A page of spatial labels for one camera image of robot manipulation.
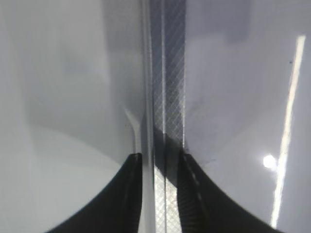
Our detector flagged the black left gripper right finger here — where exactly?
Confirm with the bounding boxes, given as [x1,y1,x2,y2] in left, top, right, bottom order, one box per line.
[177,150,275,233]

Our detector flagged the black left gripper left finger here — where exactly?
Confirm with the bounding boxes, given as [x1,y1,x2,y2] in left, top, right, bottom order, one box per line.
[49,153,142,233]

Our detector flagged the white board with aluminium frame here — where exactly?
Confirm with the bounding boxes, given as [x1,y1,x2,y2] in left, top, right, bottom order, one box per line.
[143,0,311,233]

